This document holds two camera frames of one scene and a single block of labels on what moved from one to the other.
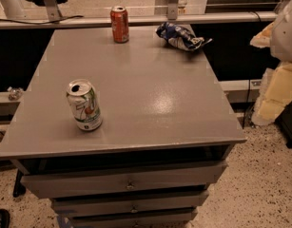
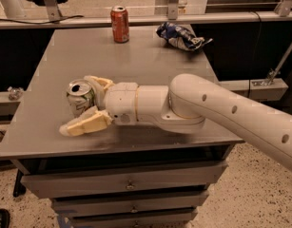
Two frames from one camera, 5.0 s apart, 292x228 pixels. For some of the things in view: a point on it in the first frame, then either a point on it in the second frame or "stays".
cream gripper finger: x=278 y=86 → x=93 y=120
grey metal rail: x=135 y=18 stays
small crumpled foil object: x=14 y=93 stays
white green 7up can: x=85 y=104 stays
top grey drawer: x=112 y=180 stays
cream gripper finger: x=262 y=39 → x=100 y=85
